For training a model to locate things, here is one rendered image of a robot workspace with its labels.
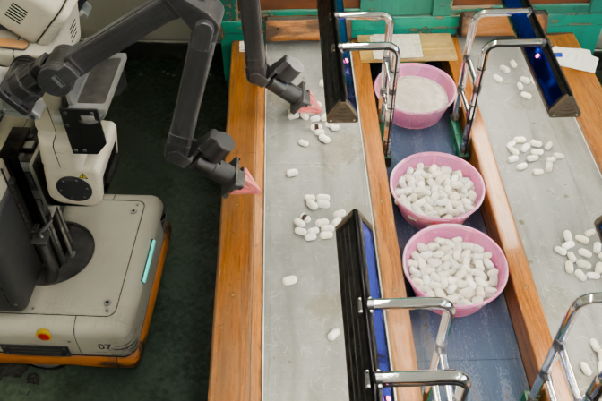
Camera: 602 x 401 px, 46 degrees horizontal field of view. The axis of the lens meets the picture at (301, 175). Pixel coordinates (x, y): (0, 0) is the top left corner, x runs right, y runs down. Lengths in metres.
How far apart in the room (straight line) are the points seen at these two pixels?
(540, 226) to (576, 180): 0.23
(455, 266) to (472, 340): 0.19
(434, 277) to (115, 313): 1.07
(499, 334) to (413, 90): 0.90
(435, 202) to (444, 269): 0.24
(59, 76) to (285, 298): 0.75
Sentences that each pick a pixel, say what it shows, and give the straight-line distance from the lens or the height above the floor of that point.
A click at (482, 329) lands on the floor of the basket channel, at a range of 1.88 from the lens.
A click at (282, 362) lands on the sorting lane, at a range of 1.71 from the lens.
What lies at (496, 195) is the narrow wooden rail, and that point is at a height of 0.76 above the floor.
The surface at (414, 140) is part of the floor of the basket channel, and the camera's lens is 2.31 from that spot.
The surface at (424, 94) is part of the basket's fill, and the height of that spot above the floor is 0.74.
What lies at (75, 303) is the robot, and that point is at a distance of 2.47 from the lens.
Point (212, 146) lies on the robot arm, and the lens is 1.74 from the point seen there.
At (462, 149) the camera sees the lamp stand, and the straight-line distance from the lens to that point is 2.22.
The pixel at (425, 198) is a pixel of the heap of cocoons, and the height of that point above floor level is 0.74.
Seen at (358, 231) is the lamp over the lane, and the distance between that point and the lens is 1.45.
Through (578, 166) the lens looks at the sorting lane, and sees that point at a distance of 2.25.
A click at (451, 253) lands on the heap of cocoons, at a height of 0.73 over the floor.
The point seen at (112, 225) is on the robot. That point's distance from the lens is 2.65.
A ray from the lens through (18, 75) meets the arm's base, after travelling 1.77.
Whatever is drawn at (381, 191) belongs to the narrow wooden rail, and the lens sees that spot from 2.01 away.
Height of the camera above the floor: 2.22
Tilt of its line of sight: 45 degrees down
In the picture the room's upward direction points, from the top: 1 degrees counter-clockwise
